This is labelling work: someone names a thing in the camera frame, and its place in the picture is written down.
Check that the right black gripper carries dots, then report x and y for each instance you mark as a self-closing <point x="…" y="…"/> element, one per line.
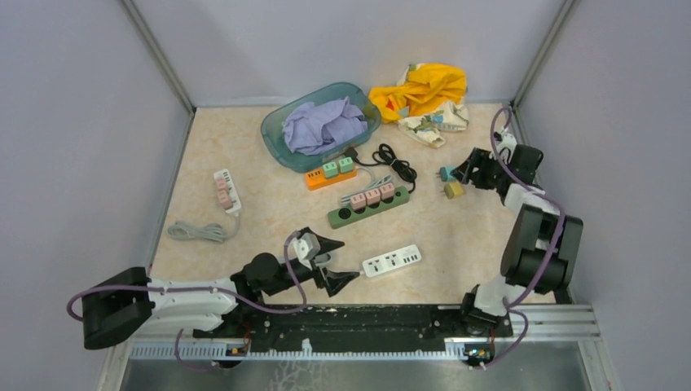
<point x="478" y="159"/>

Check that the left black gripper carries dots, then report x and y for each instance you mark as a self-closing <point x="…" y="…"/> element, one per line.
<point x="334" y="281"/>

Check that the teal charger plug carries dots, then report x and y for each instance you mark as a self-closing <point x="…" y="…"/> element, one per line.
<point x="445" y="174"/>

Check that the yellow charger plug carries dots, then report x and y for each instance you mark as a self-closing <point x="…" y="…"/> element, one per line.
<point x="453" y="190"/>

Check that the green power strip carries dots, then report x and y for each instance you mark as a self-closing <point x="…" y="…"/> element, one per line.
<point x="345" y="216"/>

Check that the white power strip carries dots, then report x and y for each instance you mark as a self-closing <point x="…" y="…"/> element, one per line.
<point x="391" y="261"/>
<point x="232" y="190"/>

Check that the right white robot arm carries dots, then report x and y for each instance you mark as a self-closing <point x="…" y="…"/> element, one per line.
<point x="542" y="248"/>

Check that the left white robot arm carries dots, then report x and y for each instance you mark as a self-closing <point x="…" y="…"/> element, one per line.
<point x="131" y="302"/>

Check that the pink charger plug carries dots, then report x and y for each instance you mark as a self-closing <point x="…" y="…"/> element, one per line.
<point x="358" y="201"/>
<point x="387" y="191"/>
<point x="372" y="196"/>

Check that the green charger plug left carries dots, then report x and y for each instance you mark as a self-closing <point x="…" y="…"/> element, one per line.
<point x="330" y="170"/>

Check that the green charger plug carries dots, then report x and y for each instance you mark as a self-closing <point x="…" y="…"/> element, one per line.
<point x="330" y="170"/>
<point x="345" y="165"/>

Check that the green charger plug right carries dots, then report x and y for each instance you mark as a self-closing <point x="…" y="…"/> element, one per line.
<point x="345" y="165"/>

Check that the cream dinosaur print cloth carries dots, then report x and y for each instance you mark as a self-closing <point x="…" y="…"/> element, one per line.
<point x="428" y="129"/>

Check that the orange power strip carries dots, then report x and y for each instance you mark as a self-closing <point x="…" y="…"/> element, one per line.
<point x="316" y="179"/>

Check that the yellow cloth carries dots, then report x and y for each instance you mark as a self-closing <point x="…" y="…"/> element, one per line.
<point x="425" y="87"/>

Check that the purple cloth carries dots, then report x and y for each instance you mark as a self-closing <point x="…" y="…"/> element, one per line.
<point x="312" y="129"/>

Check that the teal plastic basin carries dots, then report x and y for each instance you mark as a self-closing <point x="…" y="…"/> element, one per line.
<point x="272" y="125"/>

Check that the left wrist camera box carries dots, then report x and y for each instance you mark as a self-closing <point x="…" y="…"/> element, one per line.
<point x="306" y="248"/>

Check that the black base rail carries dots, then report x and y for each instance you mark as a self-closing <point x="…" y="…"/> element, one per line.
<point x="357" y="329"/>

